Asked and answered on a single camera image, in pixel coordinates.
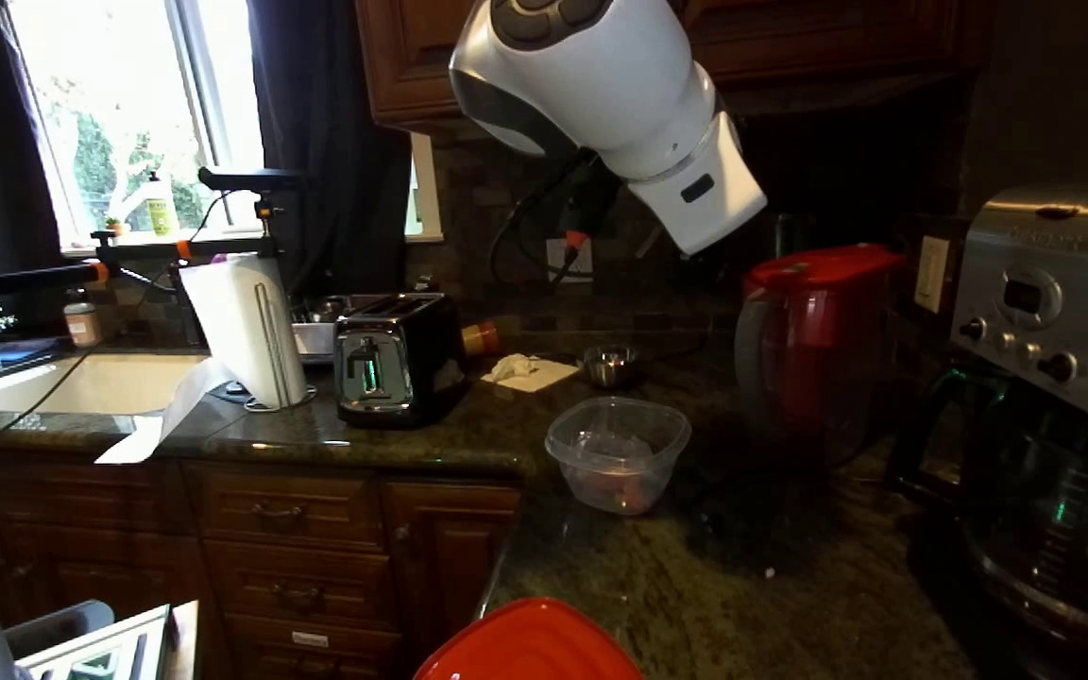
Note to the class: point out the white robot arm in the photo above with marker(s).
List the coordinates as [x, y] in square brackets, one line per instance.
[595, 79]

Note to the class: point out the white light switch plate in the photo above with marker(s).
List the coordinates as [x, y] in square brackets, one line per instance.
[932, 272]

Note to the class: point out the small white bowl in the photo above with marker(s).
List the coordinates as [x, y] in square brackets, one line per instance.
[309, 339]

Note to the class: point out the kitchen sink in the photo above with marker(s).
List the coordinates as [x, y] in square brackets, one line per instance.
[77, 383]

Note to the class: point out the green soap bottle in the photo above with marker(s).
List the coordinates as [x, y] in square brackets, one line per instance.
[160, 209]

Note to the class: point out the white dishwasher rack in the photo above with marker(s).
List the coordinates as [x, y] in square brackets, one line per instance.
[104, 644]

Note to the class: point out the brown wooden upper cabinet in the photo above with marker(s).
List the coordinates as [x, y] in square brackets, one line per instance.
[821, 38]

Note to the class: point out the brown wooden cabinet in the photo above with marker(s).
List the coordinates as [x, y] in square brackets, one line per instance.
[292, 553]
[821, 38]

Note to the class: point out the clear plastic food container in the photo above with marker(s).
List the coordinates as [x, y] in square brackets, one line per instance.
[618, 446]

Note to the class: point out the small orange red item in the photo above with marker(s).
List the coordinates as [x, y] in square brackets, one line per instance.
[479, 339]

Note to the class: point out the window with white frame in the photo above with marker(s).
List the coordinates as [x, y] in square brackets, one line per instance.
[128, 99]

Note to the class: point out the black chrome toaster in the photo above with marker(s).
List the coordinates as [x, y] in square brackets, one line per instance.
[395, 361]

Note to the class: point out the small metal bowl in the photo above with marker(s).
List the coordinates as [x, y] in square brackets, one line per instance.
[612, 368]

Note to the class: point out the red jug lid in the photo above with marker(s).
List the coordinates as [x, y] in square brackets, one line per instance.
[821, 266]

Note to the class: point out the brown wooden lower cabinet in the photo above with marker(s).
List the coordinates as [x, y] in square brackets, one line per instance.
[292, 553]

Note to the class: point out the red transparent jug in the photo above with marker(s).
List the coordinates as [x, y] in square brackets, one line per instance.
[821, 364]

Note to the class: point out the white paper sheet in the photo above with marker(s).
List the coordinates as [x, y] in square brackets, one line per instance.
[160, 420]

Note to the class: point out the silver black coffee maker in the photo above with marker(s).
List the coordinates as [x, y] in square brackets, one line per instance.
[1046, 378]

